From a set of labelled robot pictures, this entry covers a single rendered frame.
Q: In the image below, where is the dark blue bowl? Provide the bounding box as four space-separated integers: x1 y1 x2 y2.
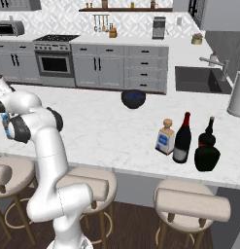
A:
120 89 147 110

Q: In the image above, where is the square bottle with blue label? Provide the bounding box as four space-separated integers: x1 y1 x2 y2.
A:
154 118 176 156

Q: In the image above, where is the grey cupboard run with drawers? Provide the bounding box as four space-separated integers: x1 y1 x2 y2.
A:
71 43 169 95

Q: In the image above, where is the beige stool with wooden legs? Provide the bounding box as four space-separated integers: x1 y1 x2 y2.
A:
0 156 38 245
153 178 232 249
56 165 119 249

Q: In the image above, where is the dark wine bottle red top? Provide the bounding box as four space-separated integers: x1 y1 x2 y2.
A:
172 111 192 164

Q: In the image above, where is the dark grey sink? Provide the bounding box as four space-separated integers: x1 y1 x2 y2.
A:
174 65 233 95

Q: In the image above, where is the steel oven with hob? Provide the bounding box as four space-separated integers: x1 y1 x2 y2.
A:
32 34 81 88

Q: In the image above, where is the wooden knife block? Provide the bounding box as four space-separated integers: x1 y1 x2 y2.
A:
108 22 119 39

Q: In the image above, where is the squat black bottle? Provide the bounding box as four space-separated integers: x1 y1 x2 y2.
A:
193 116 222 172

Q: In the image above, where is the grey coffee machine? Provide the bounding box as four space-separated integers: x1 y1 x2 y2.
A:
152 16 167 41

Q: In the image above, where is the small soap dispenser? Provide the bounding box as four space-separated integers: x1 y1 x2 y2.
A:
209 52 219 66

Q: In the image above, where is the potted plant in yellow pot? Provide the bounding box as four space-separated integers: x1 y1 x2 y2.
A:
190 32 204 46

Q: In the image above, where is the grey tap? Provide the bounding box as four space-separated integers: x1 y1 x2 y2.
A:
198 56 230 82

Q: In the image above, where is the white cylindrical jug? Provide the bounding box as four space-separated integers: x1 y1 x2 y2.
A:
226 70 240 119

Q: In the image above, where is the dark glass-front cabinet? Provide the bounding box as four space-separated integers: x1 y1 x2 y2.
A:
188 0 207 29

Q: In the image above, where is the silver toaster oven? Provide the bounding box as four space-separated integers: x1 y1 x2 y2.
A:
0 19 25 37

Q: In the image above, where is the rail with hanging tools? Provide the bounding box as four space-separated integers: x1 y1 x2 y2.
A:
92 14 111 33

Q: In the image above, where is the brown wooden wall shelf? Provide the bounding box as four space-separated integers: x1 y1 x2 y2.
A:
78 7 174 13

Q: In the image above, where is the grey wall cupboard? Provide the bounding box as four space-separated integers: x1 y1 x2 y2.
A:
0 0 42 12

